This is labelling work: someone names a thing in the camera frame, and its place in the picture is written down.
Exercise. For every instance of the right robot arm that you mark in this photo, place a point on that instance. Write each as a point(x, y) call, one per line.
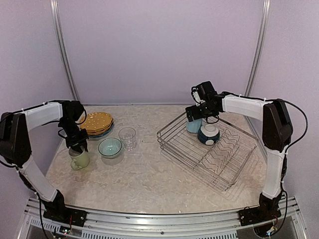
point(277, 131)

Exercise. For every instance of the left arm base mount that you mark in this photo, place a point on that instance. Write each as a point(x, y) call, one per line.
point(70, 216)

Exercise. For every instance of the aluminium front frame rail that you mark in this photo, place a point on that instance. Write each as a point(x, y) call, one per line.
point(113, 225)

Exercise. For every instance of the pale striped bowl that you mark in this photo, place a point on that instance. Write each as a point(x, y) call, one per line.
point(110, 148)

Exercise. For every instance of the clear glass cup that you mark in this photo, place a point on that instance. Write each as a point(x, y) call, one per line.
point(127, 136)

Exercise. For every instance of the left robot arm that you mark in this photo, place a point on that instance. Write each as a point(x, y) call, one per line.
point(15, 146)

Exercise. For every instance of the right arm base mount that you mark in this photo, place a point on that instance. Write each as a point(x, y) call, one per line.
point(249, 216)

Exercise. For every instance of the yellow polka dot plate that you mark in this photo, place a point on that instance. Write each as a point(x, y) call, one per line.
point(94, 130)

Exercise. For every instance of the light blue cup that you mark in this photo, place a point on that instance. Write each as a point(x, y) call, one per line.
point(193, 126)

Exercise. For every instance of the light green cup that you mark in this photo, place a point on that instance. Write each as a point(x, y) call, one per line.
point(79, 160)

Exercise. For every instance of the right aluminium corner post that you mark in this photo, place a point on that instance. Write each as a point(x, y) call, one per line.
point(259, 46)

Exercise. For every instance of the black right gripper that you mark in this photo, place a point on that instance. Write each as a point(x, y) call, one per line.
point(196, 114)

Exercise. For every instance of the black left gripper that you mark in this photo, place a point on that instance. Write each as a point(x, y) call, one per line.
point(84, 136)

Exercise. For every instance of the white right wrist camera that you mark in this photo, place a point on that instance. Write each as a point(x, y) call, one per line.
point(196, 96)

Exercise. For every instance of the blue polka dot plate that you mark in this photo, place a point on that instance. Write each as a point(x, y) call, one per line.
point(102, 134)

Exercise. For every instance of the dark teal white bowl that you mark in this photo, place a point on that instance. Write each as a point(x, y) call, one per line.
point(208, 134)

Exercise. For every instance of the aluminium corner post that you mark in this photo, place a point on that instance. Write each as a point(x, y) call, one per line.
point(259, 46)
point(62, 48)

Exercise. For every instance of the left aluminium corner post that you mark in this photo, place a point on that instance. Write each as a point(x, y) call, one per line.
point(62, 48)

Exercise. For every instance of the metal wire dish rack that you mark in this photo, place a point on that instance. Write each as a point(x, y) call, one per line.
point(219, 165)

